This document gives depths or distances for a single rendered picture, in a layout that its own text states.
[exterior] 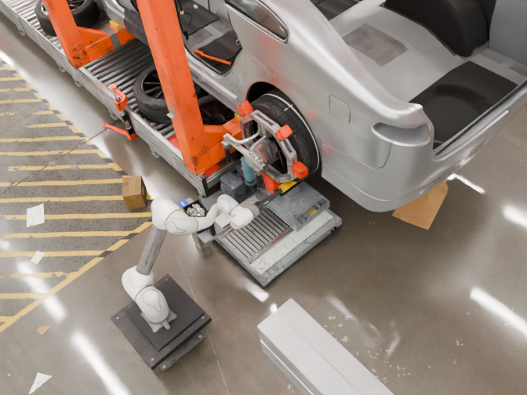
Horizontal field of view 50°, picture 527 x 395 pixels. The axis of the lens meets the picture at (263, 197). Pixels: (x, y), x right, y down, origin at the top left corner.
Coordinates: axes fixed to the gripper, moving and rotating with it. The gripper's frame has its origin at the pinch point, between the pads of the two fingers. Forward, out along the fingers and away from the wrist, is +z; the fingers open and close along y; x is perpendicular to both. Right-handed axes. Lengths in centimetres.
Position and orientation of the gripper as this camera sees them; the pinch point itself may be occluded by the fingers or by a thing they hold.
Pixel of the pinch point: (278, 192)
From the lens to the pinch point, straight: 402.7
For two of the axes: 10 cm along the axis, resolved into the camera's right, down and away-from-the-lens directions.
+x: -5.3, -8.3, -1.7
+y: 3.9, -0.7, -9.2
